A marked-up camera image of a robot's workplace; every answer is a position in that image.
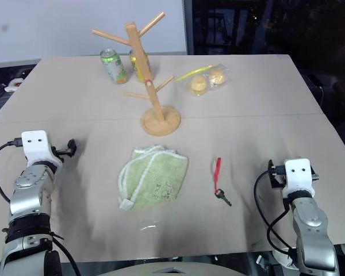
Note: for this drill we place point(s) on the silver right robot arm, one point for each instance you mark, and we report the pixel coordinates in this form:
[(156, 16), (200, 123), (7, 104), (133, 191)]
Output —
[(310, 224)]

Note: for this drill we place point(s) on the white partition board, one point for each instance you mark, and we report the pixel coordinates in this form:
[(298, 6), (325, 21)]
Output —
[(74, 26)]

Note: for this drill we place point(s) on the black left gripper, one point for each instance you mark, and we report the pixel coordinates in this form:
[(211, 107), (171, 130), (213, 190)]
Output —
[(59, 151)]

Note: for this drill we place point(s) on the clear zip plastic bag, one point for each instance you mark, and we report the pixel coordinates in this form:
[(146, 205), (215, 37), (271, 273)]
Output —
[(207, 89)]

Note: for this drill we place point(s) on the round yellow bun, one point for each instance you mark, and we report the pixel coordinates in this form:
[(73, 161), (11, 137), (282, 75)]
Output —
[(198, 83), (217, 76)]

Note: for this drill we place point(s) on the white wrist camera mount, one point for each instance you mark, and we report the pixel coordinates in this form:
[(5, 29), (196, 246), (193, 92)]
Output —
[(34, 149), (297, 181)]

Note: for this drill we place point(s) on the small white device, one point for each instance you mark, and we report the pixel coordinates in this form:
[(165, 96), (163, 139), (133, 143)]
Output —
[(13, 84)]

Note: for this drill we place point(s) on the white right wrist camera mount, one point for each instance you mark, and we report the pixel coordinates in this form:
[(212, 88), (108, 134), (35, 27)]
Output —
[(297, 181)]

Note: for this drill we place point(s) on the green drink can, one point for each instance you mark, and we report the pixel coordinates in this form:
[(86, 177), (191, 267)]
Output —
[(115, 69)]

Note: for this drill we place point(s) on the yellow drink can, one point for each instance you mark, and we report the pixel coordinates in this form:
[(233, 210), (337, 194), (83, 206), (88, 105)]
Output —
[(135, 68)]

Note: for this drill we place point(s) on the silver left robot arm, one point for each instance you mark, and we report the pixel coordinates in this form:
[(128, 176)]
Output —
[(31, 195)]

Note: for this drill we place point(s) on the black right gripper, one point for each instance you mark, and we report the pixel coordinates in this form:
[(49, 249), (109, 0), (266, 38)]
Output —
[(276, 181)]

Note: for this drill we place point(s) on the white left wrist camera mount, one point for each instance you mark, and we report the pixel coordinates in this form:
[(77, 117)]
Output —
[(34, 149)]

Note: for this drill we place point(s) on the wooden branch hanger stand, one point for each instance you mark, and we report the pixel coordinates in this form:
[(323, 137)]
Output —
[(161, 124)]

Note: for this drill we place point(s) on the folded green towel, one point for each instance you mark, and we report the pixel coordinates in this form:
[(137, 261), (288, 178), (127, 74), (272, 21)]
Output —
[(158, 178)]

